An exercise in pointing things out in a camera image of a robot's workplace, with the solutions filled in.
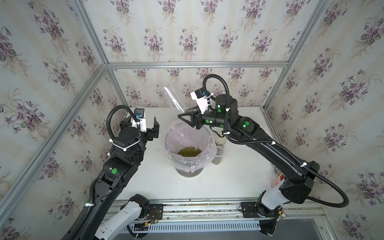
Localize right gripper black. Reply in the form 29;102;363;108
179;104;232;132

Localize clear jar with mung beans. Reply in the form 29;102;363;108
162;85;187;115

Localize jar with beige lid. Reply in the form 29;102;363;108
214;136;227;147

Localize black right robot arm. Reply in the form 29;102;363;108
178;94;319;213

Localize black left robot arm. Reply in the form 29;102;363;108
63;121;160;240

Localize mung beans in bin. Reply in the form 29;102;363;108
178;147;202;158

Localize mesh bin with plastic bag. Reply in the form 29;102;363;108
164;121;217;178

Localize open clear jar middle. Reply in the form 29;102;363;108
212;146;224;165

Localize pink pen holder cup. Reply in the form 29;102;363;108
271;175;284;188

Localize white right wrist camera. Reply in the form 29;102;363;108
190;88;213;114

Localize aluminium frame crossbar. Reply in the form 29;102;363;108
107;61;289;69

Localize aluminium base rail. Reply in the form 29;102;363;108
122;198;326;234

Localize aluminium frame post left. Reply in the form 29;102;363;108
71;0;129;106

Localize aluminium frame post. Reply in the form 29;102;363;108
263;1;330;110
71;0;129;106

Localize aluminium frame post right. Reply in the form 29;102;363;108
263;1;330;110

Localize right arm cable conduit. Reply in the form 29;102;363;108
202;74;350;208

